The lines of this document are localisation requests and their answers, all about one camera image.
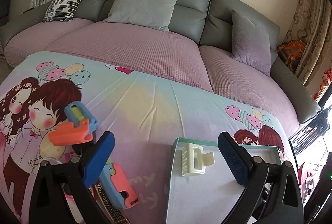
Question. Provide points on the light grey cushion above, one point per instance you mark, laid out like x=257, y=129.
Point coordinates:
x=155, y=14

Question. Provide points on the grey purple cushion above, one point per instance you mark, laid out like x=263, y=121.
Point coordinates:
x=250, y=44

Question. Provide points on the teal-rimmed white tray box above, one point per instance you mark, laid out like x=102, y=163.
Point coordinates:
x=204, y=198

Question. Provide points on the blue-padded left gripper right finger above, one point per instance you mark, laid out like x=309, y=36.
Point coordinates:
x=249, y=172

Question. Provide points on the black gold patterned box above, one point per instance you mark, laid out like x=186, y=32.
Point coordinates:
x=114, y=215

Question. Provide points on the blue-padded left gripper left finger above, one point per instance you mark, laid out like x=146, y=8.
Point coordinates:
x=89, y=169

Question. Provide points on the grey sofa with pink cover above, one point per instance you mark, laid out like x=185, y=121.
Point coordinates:
x=195, y=51

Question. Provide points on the black metal rack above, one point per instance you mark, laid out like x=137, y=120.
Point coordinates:
x=311, y=132

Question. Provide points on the orange red decoration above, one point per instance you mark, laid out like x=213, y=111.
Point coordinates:
x=291, y=53

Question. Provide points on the cartoon print table cloth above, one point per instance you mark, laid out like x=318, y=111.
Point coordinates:
x=145, y=113

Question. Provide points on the black white patterned cushion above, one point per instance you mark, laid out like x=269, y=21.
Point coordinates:
x=61, y=10

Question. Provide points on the black power adapter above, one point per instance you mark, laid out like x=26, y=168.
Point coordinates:
x=80, y=149

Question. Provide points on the green blue orange utility knife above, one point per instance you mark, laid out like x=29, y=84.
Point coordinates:
x=117, y=187

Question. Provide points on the patterned beige curtain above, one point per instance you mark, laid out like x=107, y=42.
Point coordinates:
x=311, y=24

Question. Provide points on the cream plastic hair claw clip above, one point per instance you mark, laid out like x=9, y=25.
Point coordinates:
x=194, y=160

